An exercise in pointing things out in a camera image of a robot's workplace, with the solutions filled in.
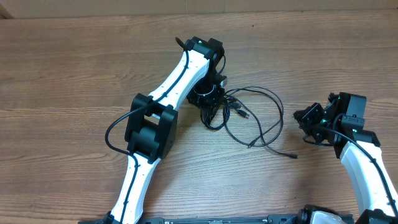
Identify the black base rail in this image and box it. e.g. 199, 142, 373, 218
77, 213, 355, 224

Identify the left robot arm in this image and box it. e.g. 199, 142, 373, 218
103, 37, 226, 223

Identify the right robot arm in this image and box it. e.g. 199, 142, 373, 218
294, 92, 397, 223

